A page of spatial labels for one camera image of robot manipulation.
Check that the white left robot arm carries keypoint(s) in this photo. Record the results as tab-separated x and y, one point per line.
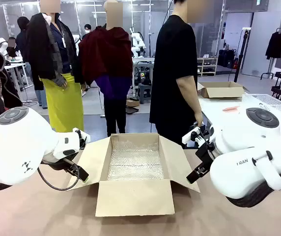
20	142

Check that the white side table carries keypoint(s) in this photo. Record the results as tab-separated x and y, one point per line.
229	118

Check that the person in black hoodie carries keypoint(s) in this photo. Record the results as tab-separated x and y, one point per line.
23	39

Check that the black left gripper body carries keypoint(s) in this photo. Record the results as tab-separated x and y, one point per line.
57	163

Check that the black tripod stand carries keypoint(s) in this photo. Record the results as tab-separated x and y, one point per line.
241	56

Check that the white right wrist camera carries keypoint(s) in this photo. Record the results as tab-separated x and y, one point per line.
192	136

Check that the black suitcases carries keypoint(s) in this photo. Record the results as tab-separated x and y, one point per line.
226	58

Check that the person's right hand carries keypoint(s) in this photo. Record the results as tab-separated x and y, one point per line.
199	120

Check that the black metal chair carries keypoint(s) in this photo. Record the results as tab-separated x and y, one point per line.
278	86

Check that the clear bubble wrap sheet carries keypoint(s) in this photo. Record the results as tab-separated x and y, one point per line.
135	162

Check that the pink flat item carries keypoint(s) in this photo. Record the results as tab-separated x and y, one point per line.
230	109

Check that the figure in dark red cape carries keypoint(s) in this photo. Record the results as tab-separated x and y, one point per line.
111	61

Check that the brown cardboard box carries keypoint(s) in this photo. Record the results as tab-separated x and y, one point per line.
135	196

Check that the person's right forearm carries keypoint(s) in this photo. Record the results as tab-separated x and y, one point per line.
188	96

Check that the figure in yellow skirt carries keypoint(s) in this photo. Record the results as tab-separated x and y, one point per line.
59	73

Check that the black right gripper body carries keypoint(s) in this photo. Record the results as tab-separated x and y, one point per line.
204	151

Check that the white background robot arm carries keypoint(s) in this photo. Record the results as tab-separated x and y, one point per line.
138	41

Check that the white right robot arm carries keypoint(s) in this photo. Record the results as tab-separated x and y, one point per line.
248	157

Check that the white plastic basket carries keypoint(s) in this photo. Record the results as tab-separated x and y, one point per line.
265	102

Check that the small open cardboard box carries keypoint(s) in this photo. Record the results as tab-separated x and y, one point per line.
222	89

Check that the person with white face mask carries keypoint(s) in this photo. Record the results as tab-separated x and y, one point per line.
87	29

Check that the person in black t-shirt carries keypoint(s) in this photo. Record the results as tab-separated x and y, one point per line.
172	73

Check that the white work desk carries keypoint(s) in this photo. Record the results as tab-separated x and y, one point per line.
16	71

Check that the white shoe shelf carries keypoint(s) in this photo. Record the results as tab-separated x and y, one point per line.
207	66

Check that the grey plastic stool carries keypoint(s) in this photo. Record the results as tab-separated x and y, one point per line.
144	93

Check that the flat cardboard box on floor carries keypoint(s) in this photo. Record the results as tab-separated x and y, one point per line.
132	103

